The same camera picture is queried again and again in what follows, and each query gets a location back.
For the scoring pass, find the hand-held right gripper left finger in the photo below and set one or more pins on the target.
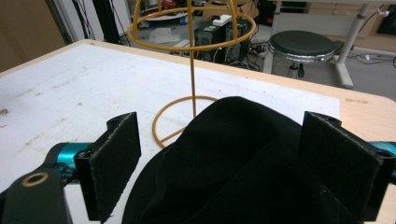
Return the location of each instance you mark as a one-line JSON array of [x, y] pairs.
[[112, 161]]

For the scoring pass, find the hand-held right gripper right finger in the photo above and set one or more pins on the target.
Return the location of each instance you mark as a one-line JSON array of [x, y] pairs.
[[339, 161]]

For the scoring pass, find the black hat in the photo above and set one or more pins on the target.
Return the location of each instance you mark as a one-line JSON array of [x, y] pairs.
[[236, 168]]

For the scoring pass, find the round black stool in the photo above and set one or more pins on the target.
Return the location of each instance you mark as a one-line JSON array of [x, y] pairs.
[[301, 49]]

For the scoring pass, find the black metal stand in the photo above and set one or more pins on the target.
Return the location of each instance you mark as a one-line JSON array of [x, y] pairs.
[[106, 18]]

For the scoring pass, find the black computer tower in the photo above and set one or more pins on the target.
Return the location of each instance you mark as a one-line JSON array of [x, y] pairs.
[[208, 40]]

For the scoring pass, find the white desk frame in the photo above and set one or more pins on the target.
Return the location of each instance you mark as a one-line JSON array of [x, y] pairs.
[[348, 40]]

